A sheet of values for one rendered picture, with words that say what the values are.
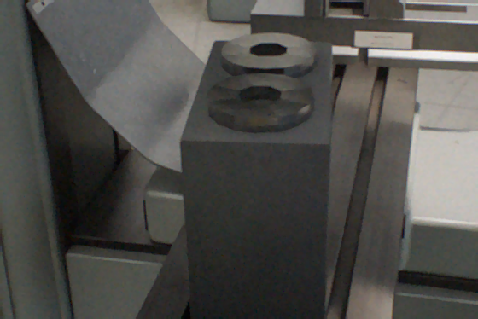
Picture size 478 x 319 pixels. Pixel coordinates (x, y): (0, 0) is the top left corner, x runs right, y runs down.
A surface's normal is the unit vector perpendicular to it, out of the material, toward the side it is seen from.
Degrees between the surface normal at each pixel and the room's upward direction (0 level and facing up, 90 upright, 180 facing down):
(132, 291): 90
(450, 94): 0
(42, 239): 89
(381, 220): 0
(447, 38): 90
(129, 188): 0
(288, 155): 90
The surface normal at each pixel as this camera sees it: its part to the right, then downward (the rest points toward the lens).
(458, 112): -0.02, -0.87
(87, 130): 0.98, 0.09
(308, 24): -0.20, 0.48
